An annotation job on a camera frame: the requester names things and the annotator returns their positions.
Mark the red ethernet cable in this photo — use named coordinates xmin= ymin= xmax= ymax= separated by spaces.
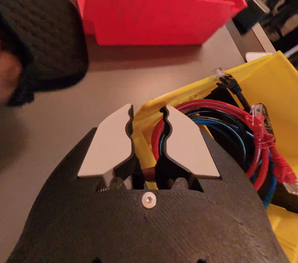
xmin=151 ymin=99 xmax=298 ymax=192

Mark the white poster stand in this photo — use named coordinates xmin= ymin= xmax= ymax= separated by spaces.
xmin=245 ymin=52 xmax=273 ymax=63

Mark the yellow plastic bin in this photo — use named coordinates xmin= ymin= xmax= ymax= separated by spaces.
xmin=132 ymin=50 xmax=298 ymax=263

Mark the person's left hand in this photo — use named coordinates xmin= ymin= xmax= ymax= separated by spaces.
xmin=0 ymin=44 xmax=35 ymax=107

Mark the red plastic bin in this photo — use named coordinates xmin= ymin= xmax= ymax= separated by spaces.
xmin=67 ymin=0 xmax=248 ymax=46

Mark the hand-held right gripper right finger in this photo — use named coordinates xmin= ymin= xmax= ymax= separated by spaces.
xmin=159 ymin=104 xmax=221 ymax=180

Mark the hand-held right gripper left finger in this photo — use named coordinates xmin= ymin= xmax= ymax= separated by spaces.
xmin=77 ymin=104 xmax=136 ymax=183

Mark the person's right hand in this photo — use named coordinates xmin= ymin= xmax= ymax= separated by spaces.
xmin=142 ymin=167 xmax=156 ymax=182

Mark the blue ethernet cable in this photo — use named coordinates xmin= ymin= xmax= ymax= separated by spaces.
xmin=159 ymin=108 xmax=278 ymax=209

